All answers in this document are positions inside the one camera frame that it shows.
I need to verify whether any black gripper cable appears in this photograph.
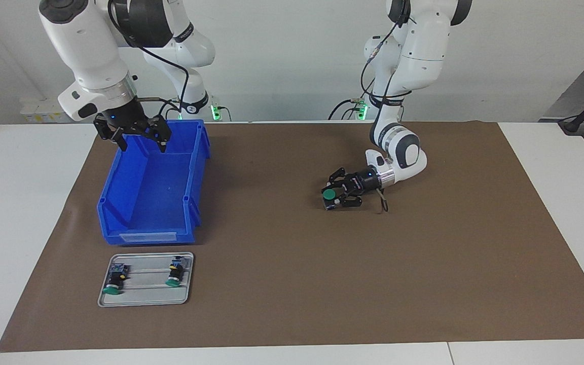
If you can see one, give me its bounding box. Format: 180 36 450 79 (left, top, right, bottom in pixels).
106 0 191 120
360 15 414 213

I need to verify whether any blue plastic storage bin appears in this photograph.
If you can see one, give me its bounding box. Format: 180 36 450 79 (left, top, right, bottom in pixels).
97 119 211 246

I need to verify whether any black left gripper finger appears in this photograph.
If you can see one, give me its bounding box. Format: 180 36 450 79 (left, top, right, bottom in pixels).
336 193 364 209
327 167 359 189

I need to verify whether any black arm base cable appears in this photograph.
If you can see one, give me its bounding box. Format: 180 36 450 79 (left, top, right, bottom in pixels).
327 99 361 121

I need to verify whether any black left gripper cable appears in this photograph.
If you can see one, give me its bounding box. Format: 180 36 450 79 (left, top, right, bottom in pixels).
360 15 414 213

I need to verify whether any green push button switch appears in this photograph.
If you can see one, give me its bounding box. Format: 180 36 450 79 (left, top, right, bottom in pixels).
102 264 131 296
165 256 187 287
321 188 341 211

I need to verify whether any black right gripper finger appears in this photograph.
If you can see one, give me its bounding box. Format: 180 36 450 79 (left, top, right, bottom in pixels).
93 115 128 153
142 115 172 155

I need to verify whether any brown table mat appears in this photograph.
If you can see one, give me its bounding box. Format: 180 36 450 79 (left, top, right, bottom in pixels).
0 121 584 353

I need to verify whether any silver metal tray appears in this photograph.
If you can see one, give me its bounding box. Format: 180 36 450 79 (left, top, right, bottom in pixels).
97 252 195 308

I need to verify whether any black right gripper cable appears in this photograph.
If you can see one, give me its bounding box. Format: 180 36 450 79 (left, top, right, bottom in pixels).
106 0 191 120

